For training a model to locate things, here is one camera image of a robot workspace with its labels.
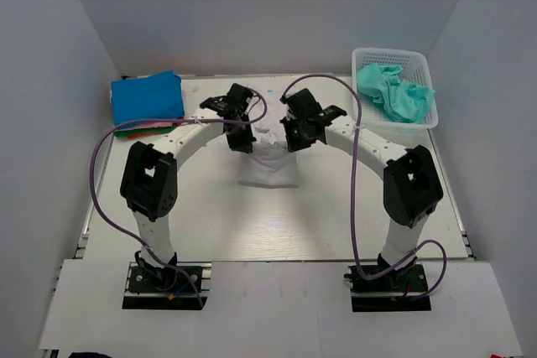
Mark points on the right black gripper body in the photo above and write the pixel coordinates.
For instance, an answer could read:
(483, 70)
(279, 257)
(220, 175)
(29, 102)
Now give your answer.
(300, 123)

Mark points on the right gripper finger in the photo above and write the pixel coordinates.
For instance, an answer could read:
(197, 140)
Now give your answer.
(291, 133)
(312, 137)

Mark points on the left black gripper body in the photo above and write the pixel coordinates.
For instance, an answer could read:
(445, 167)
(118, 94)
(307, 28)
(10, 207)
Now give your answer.
(242, 127)

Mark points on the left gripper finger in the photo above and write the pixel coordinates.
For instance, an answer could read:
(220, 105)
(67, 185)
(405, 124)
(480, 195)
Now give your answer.
(235, 141)
(249, 141)

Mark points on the white t shirt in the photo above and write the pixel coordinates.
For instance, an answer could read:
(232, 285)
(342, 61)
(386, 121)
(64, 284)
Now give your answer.
(270, 164)

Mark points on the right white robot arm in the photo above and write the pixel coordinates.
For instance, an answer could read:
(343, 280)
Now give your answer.
(411, 185)

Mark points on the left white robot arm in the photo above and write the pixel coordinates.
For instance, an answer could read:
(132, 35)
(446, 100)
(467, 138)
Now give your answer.
(149, 183)

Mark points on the blue folded t shirt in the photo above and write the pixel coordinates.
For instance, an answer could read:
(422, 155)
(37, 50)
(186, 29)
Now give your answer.
(154, 96)

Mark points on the white plastic basket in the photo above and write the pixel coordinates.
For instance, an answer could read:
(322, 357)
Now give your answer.
(415, 68)

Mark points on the teal t shirt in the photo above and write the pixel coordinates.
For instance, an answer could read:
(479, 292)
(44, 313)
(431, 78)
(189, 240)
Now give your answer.
(399, 100)

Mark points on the red folded t shirt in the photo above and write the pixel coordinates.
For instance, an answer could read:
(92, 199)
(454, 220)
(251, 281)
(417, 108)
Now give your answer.
(140, 135)

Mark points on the green folded t shirt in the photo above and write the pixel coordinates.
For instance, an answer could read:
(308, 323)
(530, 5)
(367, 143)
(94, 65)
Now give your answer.
(158, 131)

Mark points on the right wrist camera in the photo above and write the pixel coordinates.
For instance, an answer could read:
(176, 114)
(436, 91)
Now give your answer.
(289, 115)

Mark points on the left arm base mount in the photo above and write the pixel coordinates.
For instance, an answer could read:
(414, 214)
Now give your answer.
(144, 292)

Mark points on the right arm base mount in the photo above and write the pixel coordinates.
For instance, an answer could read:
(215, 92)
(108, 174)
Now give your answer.
(391, 293)

